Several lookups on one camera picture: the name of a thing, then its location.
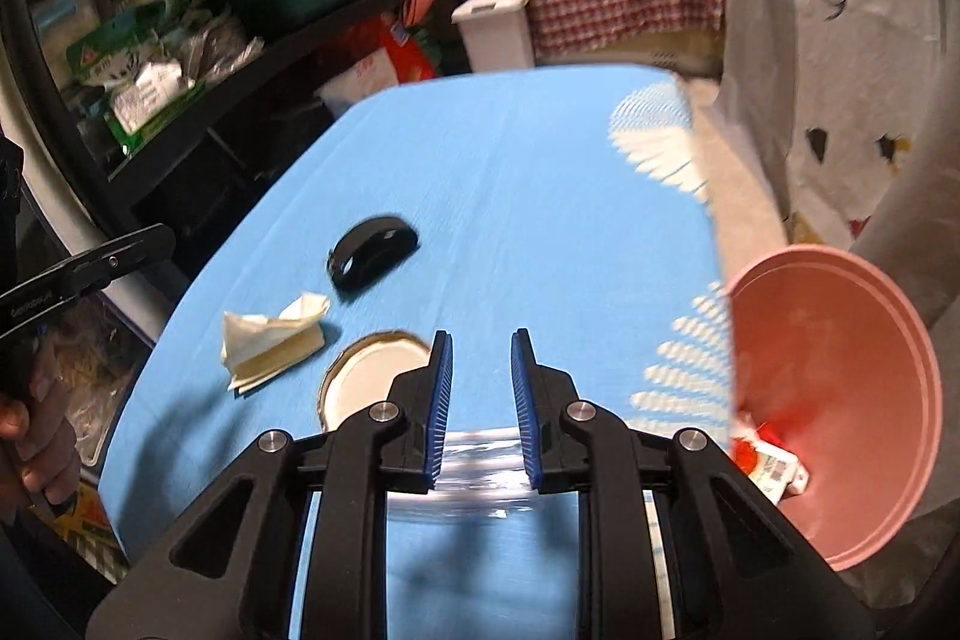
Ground red white bag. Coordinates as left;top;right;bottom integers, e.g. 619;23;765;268
377;20;437;84

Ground white trash bin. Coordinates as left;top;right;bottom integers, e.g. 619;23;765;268
451;0;538;79

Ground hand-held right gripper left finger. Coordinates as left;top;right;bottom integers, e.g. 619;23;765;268
86;330;454;640

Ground red box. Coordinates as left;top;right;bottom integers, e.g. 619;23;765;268
746;421;813;504

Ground black shelf unit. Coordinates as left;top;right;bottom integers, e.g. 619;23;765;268
13;0;467;240

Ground white paper napkin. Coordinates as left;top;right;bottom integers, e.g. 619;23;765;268
220;291;332;396

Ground white plastic bag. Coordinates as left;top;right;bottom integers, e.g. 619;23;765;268
318;47;400;118

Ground large green white bag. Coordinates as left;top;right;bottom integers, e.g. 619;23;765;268
65;0;205;88

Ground clear lidded container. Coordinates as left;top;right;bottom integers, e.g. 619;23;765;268
32;0;104;80

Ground grey deer print cloth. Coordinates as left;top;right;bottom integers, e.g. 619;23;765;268
705;0;960;285

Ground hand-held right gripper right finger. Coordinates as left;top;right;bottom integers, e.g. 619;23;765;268
511;329;876;640

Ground crumpled clear bags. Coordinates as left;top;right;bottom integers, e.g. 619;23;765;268
186;20;265;88

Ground white curved frame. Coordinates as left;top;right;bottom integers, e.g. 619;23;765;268
0;76;175;345

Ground blue tablecloth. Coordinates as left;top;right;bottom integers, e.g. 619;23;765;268
97;62;737;640

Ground green white snack packet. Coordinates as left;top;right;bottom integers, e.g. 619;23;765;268
103;57;209;152

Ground white jar lid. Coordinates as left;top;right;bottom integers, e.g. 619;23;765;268
318;330;437;435

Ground person's left hand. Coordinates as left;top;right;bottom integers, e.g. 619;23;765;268
0;340;81;515

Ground pink basin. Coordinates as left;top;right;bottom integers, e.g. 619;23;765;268
723;243;944;573

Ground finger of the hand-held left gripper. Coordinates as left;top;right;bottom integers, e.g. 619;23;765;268
45;223;178;310

